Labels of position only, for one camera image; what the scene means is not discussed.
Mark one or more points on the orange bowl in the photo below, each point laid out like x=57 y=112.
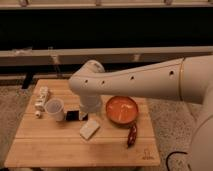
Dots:
x=121 y=110

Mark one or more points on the black rectangular block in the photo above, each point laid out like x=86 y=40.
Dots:
x=72 y=115

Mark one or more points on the white sponge block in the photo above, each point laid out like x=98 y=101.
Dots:
x=89 y=128

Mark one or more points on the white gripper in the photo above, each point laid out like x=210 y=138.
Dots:
x=89 y=104

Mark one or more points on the translucent plastic cup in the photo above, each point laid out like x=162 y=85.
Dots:
x=55 y=108

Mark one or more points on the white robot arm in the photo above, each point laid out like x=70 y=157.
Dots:
x=185 y=79

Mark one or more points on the wooden table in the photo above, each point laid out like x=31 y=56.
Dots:
x=46 y=143

